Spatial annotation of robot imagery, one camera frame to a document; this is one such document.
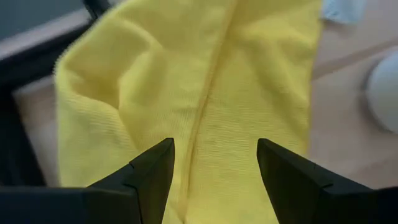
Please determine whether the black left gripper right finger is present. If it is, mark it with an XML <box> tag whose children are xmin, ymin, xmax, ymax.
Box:
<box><xmin>256</xmin><ymin>138</ymin><xmax>398</xmax><ymax>224</ymax></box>

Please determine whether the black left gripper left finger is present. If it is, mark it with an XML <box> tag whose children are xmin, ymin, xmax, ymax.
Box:
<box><xmin>0</xmin><ymin>138</ymin><xmax>176</xmax><ymax>224</ymax></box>

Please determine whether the yellow microfiber towel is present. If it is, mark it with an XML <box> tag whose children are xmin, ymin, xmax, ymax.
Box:
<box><xmin>53</xmin><ymin>0</ymin><xmax>323</xmax><ymax>224</ymax></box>

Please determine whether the light blue microfiber towel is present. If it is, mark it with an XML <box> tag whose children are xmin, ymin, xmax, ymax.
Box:
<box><xmin>322</xmin><ymin>0</ymin><xmax>368</xmax><ymax>25</ymax></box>

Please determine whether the white round object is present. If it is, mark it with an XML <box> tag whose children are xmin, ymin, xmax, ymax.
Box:
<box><xmin>365</xmin><ymin>51</ymin><xmax>398</xmax><ymax>134</ymax></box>

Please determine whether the black table frame rail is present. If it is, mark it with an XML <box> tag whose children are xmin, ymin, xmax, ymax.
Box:
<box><xmin>0</xmin><ymin>0</ymin><xmax>111</xmax><ymax>187</ymax></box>

